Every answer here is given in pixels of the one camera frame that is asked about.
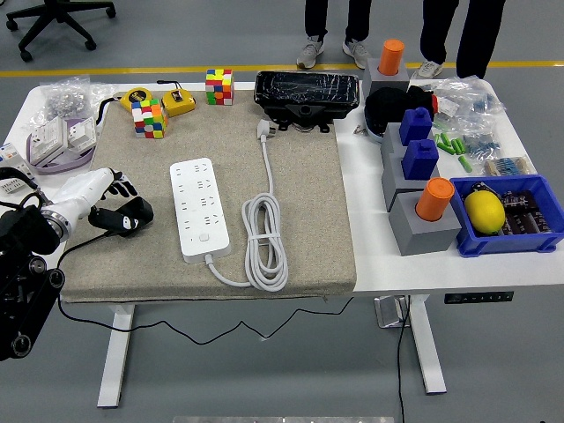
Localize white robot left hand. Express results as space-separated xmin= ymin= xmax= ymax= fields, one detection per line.
xmin=46 ymin=167 xmax=145 ymax=237

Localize black power adapter plug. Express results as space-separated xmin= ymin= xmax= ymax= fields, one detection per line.
xmin=116 ymin=197 xmax=155 ymax=238

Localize white power strip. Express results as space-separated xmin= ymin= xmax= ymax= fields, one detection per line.
xmin=169 ymin=157 xmax=233 ymax=264

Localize thin black adapter cord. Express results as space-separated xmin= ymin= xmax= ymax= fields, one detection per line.
xmin=56 ymin=231 xmax=353 ymax=345

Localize purple plastic tray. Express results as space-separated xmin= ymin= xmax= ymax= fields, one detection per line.
xmin=26 ymin=115 xmax=99 ymax=176

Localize white circuit breaker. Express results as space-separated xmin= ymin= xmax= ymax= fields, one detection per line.
xmin=0 ymin=141 xmax=36 ymax=196

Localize clear bag of screws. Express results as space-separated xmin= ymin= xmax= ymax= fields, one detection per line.
xmin=39 ymin=75 xmax=93 ymax=120

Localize multicolour puzzle cube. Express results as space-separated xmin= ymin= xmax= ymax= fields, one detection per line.
xmin=204 ymin=68 xmax=234 ymax=107
xmin=130 ymin=98 xmax=169 ymax=140

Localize round yellow tape measure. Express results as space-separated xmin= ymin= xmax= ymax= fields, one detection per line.
xmin=97 ymin=86 xmax=151 ymax=133

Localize square yellow tape measure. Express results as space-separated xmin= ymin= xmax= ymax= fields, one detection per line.
xmin=157 ymin=79 xmax=197 ymax=118

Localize white table leg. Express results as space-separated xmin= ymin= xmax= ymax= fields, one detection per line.
xmin=96 ymin=302 xmax=136 ymax=409
xmin=407 ymin=293 xmax=449 ymax=395

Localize black office chair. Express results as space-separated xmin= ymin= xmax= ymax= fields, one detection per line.
xmin=4 ymin=0 xmax=118 ymax=63

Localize grey-brown fabric mat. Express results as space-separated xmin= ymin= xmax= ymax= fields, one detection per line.
xmin=59 ymin=90 xmax=357 ymax=304

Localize black plastic-wrapped tray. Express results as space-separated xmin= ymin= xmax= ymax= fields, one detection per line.
xmin=253 ymin=70 xmax=361 ymax=121

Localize person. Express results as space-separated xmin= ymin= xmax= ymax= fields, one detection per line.
xmin=416 ymin=0 xmax=508 ymax=80
xmin=295 ymin=0 xmax=374 ymax=70

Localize grey block with square hole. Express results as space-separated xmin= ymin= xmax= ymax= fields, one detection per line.
xmin=380 ymin=152 xmax=442 ymax=212
xmin=380 ymin=122 xmax=411 ymax=167

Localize grey block with round hole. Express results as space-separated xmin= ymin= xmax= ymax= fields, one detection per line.
xmin=360 ymin=57 xmax=411 ymax=96
xmin=387 ymin=189 xmax=463 ymax=257

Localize black cap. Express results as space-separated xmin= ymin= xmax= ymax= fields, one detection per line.
xmin=363 ymin=86 xmax=413 ymax=145

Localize silver box under table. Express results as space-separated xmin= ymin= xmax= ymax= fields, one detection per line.
xmin=374 ymin=295 xmax=411 ymax=330

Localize orange cylinder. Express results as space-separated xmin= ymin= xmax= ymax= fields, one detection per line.
xmin=379 ymin=39 xmax=405 ymax=76
xmin=414 ymin=176 xmax=456 ymax=222

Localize blue square peg block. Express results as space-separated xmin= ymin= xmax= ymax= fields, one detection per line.
xmin=398 ymin=107 xmax=434 ymax=146
xmin=400 ymin=139 xmax=440 ymax=181

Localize black fabric bundle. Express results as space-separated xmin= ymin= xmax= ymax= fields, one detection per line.
xmin=405 ymin=85 xmax=437 ymax=120

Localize large clear component bag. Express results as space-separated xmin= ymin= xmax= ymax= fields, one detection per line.
xmin=434 ymin=75 xmax=506 ymax=129

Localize small clear bag blue parts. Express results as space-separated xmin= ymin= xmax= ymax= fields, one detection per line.
xmin=457 ymin=127 xmax=503 ymax=160

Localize yellow lemon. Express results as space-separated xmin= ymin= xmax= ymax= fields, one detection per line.
xmin=464 ymin=189 xmax=506 ymax=235

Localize black table control panel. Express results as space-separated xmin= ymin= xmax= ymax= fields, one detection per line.
xmin=443 ymin=290 xmax=515 ymax=305

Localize clear bag of resistors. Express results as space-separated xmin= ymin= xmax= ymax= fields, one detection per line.
xmin=482 ymin=154 xmax=537 ymax=178

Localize blue plastic bin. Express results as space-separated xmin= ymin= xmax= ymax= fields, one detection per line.
xmin=449 ymin=174 xmax=564 ymax=259

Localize dark capacitor pile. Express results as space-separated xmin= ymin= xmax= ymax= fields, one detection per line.
xmin=500 ymin=189 xmax=554 ymax=237

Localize white wall socket box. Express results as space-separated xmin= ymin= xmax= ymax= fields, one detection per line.
xmin=65 ymin=116 xmax=98 ymax=155
xmin=30 ymin=116 xmax=68 ymax=163

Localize white power strip cord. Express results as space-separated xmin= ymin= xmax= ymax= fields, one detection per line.
xmin=204 ymin=117 xmax=290 ymax=293

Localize black mounting bracket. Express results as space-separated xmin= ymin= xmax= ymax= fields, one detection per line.
xmin=263 ymin=103 xmax=337 ymax=134

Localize black floor cable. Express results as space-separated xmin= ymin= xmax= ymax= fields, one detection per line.
xmin=396 ymin=295 xmax=413 ymax=423

